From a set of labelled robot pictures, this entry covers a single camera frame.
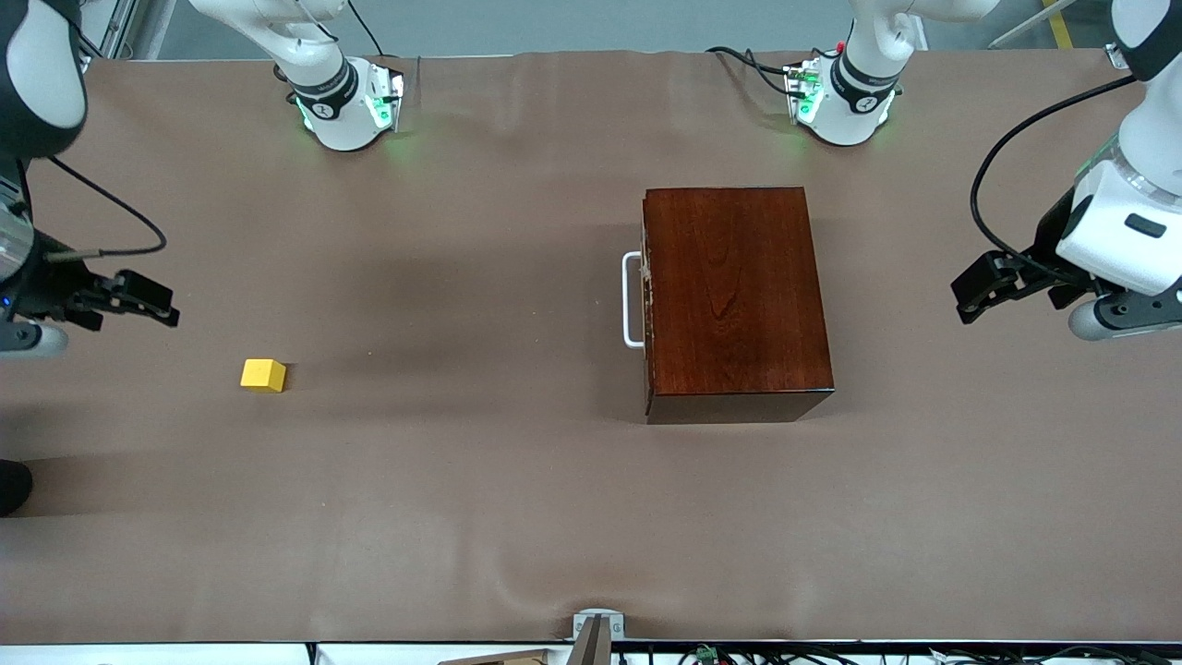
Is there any wooden drawer with white handle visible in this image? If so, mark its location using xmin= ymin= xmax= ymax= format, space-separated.
xmin=622 ymin=217 xmax=658 ymax=417

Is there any grey metal clamp bracket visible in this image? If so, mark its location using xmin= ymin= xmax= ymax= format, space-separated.
xmin=573 ymin=610 xmax=626 ymax=641

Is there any brown table cover sheet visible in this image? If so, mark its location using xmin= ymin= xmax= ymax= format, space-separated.
xmin=0 ymin=48 xmax=1182 ymax=646

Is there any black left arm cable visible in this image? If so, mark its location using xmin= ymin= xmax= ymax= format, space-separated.
xmin=970 ymin=76 xmax=1141 ymax=278

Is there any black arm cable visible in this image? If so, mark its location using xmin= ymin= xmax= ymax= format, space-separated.
xmin=46 ymin=155 xmax=168 ymax=260
xmin=970 ymin=76 xmax=1141 ymax=278

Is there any dark red wooden cabinet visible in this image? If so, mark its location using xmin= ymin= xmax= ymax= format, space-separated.
xmin=642 ymin=186 xmax=837 ymax=426

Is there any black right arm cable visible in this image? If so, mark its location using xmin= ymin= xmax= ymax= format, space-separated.
xmin=46 ymin=155 xmax=168 ymax=260

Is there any yellow block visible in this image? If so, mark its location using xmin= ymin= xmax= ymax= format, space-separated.
xmin=240 ymin=358 xmax=287 ymax=393

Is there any black round object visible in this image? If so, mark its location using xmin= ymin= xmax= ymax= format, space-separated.
xmin=0 ymin=460 xmax=34 ymax=518

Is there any black base cable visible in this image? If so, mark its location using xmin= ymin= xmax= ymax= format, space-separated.
xmin=706 ymin=9 xmax=850 ymax=101
xmin=345 ymin=0 xmax=385 ymax=60

